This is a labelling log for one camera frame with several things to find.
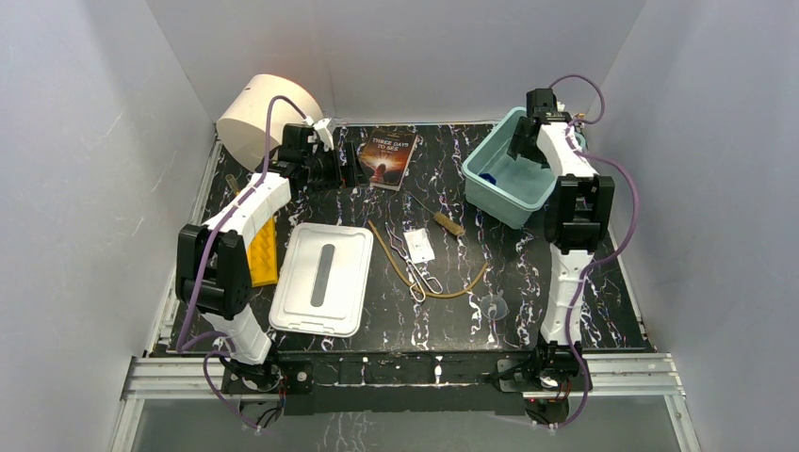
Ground teal plastic bin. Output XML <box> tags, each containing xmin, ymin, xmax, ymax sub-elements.
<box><xmin>461</xmin><ymin>106</ymin><xmax>589</xmax><ymax>230</ymax></box>

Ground test tube with blue cap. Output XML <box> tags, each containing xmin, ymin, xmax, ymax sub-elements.
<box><xmin>480</xmin><ymin>173</ymin><xmax>497</xmax><ymax>186</ymax></box>

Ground test tube brush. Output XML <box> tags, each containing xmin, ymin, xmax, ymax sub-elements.
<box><xmin>409</xmin><ymin>194</ymin><xmax>465</xmax><ymax>237</ymax></box>

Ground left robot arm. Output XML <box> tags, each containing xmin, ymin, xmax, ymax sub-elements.
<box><xmin>174</xmin><ymin>123</ymin><xmax>367</xmax><ymax>392</ymax></box>

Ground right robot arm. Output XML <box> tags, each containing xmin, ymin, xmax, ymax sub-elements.
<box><xmin>507</xmin><ymin>89</ymin><xmax>615</xmax><ymax>347</ymax></box>

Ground Three Days To See book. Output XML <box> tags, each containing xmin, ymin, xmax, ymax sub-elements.
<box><xmin>358</xmin><ymin>128</ymin><xmax>419</xmax><ymax>191</ymax></box>

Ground tan rubber tube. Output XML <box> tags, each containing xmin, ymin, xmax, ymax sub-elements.
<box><xmin>367</xmin><ymin>220</ymin><xmax>489</xmax><ymax>299</ymax></box>

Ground white cylindrical container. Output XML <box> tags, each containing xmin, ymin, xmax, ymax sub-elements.
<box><xmin>216</xmin><ymin>74</ymin><xmax>323</xmax><ymax>172</ymax></box>

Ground small white plastic bag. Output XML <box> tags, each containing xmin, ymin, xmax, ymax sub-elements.
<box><xmin>403</xmin><ymin>228</ymin><xmax>435</xmax><ymax>264</ymax></box>

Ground yellow test tube rack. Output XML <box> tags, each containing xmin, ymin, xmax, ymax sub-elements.
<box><xmin>247</xmin><ymin>218</ymin><xmax>279</xmax><ymax>287</ymax></box>

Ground white plastic bin lid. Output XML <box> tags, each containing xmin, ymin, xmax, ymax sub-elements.
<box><xmin>269</xmin><ymin>222</ymin><xmax>374</xmax><ymax>338</ymax></box>

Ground metal crucible tongs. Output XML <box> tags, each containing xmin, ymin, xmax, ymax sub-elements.
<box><xmin>385</xmin><ymin>225</ymin><xmax>443</xmax><ymax>304</ymax></box>

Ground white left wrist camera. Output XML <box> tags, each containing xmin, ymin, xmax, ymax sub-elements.
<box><xmin>303</xmin><ymin>116</ymin><xmax>334</xmax><ymax>151</ymax></box>

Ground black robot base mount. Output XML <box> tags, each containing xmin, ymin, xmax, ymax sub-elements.
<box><xmin>222</xmin><ymin>350</ymin><xmax>593</xmax><ymax>423</ymax></box>

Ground aluminium frame rail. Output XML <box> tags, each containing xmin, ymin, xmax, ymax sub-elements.
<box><xmin>122</xmin><ymin>352</ymin><xmax>685</xmax><ymax>400</ymax></box>

